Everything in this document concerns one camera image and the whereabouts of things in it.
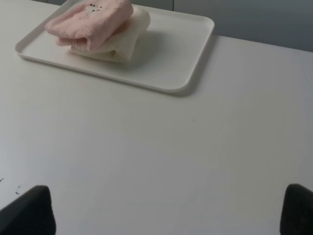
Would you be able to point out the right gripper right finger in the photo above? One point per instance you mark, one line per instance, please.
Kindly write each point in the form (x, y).
(297, 211)

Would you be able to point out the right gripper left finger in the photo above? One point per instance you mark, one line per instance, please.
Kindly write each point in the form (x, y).
(29, 214)

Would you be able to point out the cream white towel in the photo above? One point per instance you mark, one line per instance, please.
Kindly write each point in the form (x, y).
(121, 45)

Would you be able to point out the pink towel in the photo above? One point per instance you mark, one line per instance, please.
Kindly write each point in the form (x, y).
(88, 24)

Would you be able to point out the white rectangular plastic tray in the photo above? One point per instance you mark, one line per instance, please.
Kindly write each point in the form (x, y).
(165, 59)

